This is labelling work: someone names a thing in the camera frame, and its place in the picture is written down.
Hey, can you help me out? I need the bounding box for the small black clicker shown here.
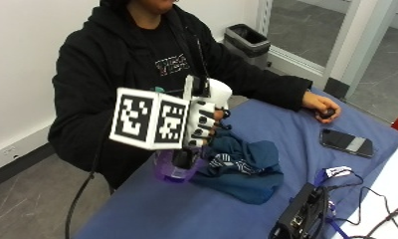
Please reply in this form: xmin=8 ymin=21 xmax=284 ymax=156
xmin=319 ymin=109 xmax=337 ymax=120

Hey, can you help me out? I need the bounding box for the black smartphone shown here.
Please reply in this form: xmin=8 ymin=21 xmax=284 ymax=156
xmin=319 ymin=127 xmax=377 ymax=159

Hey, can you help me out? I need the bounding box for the white cube with black markers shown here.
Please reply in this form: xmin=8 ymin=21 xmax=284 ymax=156
xmin=109 ymin=87 xmax=194 ymax=150

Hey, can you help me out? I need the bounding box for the blue tablecloth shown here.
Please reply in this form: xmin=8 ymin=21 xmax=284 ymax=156
xmin=73 ymin=87 xmax=398 ymax=239

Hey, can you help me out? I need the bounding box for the purple translucent bottle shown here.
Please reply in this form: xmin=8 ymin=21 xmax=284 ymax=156
xmin=154 ymin=147 xmax=208 ymax=184

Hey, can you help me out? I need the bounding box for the teal patterned cloth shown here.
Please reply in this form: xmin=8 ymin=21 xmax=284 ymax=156
xmin=190 ymin=128 xmax=285 ymax=205

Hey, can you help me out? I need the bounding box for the grey trash bin with liner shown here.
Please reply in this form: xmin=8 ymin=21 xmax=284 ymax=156
xmin=222 ymin=23 xmax=272 ymax=71

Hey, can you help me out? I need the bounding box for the the person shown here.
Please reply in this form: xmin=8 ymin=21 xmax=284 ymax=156
xmin=47 ymin=0 xmax=315 ymax=190

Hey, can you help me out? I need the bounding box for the black electronics box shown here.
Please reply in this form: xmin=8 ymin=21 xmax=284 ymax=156
xmin=268 ymin=182 xmax=332 ymax=239

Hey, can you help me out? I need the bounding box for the black palm camera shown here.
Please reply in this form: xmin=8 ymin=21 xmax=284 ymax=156
xmin=192 ymin=77 xmax=212 ymax=100

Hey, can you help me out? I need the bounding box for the purple lanyard with white tag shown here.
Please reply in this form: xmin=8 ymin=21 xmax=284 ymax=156
xmin=315 ymin=165 xmax=356 ymax=187

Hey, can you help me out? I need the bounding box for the glass door with white frame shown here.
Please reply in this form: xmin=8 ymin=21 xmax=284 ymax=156
xmin=255 ymin=0 xmax=398 ymax=100

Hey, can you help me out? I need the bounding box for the thin black cable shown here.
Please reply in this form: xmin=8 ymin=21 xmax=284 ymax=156
xmin=324 ymin=172 xmax=398 ymax=239

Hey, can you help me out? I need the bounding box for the thick black glove cable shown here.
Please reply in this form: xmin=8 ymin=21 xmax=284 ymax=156
xmin=65 ymin=132 xmax=118 ymax=239

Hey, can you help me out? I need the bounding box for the white wall outlet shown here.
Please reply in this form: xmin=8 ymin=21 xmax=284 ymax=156
xmin=2 ymin=146 xmax=20 ymax=157

